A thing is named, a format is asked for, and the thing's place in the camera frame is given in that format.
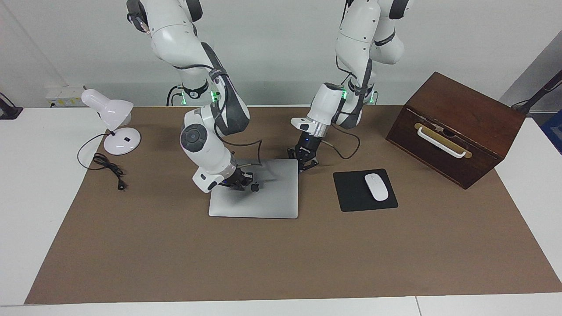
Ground silver laptop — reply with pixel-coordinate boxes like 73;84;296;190
209;158;299;219

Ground black mouse pad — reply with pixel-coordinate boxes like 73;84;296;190
333;169;399;212

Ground white computer mouse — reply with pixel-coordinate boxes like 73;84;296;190
364;173;389;201

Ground brown table mat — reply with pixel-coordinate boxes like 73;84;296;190
24;104;562;305

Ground white desk lamp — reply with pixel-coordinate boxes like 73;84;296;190
81;89;142;156

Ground dark wooden box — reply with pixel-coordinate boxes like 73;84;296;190
385;72;526;190

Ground black stand pole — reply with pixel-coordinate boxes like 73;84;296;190
512;70;562;115

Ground blue object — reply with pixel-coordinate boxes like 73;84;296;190
541;110;562;154

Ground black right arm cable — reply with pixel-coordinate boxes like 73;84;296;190
209;66;264;169

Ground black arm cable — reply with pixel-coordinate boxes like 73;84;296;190
209;66;264;169
323;123;361;160

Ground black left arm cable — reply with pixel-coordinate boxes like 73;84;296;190
323;123;361;160

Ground black right base cables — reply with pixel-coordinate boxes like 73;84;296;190
166;86;185;107

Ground black lamp power cable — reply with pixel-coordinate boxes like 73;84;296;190
77;133;128;191

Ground white box handle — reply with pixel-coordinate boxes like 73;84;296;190
416;126;467;158

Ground gold handle plate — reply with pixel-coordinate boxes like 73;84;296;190
414;122;473;159

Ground white wall power strip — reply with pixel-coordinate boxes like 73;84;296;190
45;86;86;108

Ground black clamp mount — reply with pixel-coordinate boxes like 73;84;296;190
0;92;23;120

